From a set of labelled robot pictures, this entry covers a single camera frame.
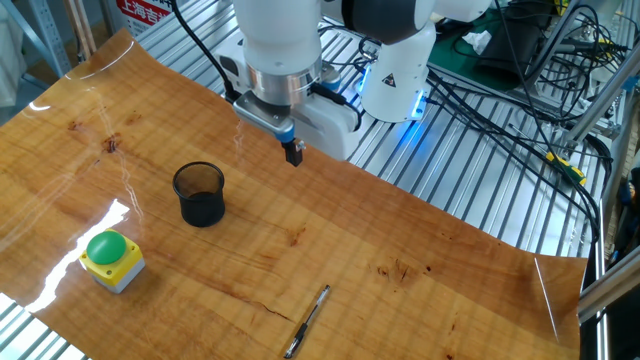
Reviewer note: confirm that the thick aluminium frame beam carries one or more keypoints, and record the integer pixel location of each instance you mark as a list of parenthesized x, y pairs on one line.
[(610, 290)]

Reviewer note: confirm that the red and white sign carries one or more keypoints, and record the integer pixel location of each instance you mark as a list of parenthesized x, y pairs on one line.
[(145, 12)]

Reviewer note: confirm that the black and clear pen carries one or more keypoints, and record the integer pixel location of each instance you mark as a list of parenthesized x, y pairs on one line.
[(309, 317)]

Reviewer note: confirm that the slanted aluminium frame beam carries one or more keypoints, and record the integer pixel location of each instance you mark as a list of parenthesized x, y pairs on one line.
[(602, 100)]

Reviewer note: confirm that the crumpled white tissue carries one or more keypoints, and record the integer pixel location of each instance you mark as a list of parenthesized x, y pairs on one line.
[(477, 41)]

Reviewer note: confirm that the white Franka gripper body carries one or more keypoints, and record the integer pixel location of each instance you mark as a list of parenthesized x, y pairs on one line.
[(325, 127)]

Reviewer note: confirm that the grey perforated metal strut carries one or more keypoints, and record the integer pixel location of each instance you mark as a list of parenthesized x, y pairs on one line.
[(45, 30)]

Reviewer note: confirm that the black mesh pen holder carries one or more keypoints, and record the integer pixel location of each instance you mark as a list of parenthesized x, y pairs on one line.
[(201, 207)]

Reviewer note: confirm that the pair of wooden sticks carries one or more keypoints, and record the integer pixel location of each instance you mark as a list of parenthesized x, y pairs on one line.
[(82, 27)]

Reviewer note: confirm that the green cutting mat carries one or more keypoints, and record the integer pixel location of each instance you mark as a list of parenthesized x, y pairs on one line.
[(450, 60)]

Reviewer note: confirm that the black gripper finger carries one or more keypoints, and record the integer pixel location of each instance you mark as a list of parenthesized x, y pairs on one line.
[(300, 146), (293, 155)]

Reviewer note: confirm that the glossy wood pattern mat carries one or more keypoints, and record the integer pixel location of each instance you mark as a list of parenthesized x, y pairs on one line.
[(200, 280)]

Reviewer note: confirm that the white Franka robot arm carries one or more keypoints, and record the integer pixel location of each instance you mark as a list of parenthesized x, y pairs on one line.
[(280, 40)]

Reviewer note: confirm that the yellow box green push button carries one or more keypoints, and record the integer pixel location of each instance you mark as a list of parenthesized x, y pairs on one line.
[(107, 250)]

